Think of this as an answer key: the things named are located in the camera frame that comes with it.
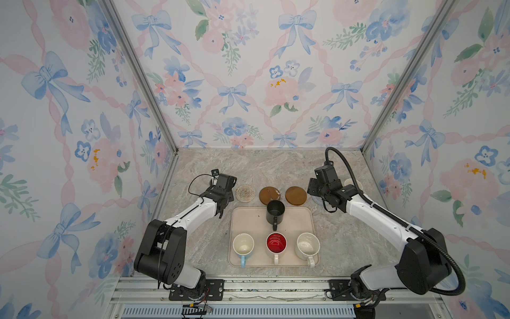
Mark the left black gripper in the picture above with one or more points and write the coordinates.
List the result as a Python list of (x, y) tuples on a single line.
[(230, 197)]

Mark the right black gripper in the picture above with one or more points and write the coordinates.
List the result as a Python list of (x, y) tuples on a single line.
[(311, 187)]

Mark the colourful stitched white coaster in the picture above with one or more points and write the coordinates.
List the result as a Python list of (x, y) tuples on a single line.
[(245, 193)]

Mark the plain brown wooden coaster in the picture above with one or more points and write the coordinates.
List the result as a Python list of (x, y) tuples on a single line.
[(296, 196)]

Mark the scratched brown wooden coaster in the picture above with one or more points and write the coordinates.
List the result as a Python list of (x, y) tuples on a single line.
[(268, 194)]

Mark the white mug blue handle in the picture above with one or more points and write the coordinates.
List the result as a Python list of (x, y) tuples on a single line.
[(243, 245)]

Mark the black mug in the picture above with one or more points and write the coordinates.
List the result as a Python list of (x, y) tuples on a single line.
[(275, 213)]

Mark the red inside white mug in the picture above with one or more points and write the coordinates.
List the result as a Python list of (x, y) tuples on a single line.
[(276, 245)]

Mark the cream mug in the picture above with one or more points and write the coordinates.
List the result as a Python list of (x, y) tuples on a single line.
[(349, 181)]

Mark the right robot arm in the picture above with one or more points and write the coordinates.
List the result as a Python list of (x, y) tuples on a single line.
[(424, 261)]

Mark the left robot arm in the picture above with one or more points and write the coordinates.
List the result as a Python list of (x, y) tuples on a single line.
[(161, 254)]

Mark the beige serving tray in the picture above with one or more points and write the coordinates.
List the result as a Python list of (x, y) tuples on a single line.
[(252, 221)]

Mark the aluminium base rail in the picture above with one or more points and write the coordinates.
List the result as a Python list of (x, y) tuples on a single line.
[(267, 297)]

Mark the left aluminium corner post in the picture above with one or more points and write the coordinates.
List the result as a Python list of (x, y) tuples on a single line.
[(120, 32)]

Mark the aluminium corner post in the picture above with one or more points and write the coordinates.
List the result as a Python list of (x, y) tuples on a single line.
[(438, 21), (120, 32)]

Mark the right aluminium corner post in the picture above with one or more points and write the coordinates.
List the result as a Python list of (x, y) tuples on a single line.
[(438, 21)]

